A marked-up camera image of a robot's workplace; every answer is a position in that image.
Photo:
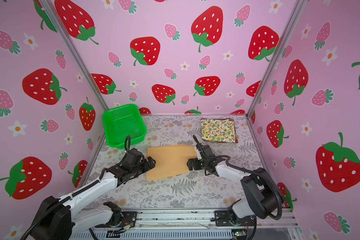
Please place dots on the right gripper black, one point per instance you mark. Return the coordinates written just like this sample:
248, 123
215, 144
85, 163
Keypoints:
195, 164

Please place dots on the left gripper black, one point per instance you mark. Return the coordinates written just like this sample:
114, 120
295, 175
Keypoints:
152, 164

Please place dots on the tan cloth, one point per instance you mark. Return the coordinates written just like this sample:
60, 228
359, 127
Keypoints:
170, 161

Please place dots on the yellow lemon print skirt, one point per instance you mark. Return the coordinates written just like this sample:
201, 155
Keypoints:
217, 130

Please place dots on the red plaid skirt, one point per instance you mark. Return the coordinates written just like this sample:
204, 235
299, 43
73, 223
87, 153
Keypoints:
236, 139

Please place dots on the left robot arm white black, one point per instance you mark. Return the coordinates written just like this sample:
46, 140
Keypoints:
63, 217

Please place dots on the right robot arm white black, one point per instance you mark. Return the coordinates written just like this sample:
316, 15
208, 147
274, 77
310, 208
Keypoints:
263, 198

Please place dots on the green plastic basket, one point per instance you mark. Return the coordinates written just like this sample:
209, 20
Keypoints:
121, 122

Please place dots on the green circuit board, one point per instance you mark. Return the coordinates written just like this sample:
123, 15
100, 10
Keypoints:
239, 234

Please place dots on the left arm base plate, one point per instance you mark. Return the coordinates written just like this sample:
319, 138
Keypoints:
121, 220

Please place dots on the aluminium mounting rail frame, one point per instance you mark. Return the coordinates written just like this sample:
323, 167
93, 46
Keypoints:
192, 224

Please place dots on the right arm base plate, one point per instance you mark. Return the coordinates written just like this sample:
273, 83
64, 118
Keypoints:
228, 219

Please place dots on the left aluminium corner post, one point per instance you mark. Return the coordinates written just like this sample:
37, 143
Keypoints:
67, 40

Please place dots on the aluminium corner post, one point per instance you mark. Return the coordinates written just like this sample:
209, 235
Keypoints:
284, 38
67, 40

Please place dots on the right aluminium corner post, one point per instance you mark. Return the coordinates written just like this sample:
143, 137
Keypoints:
284, 38

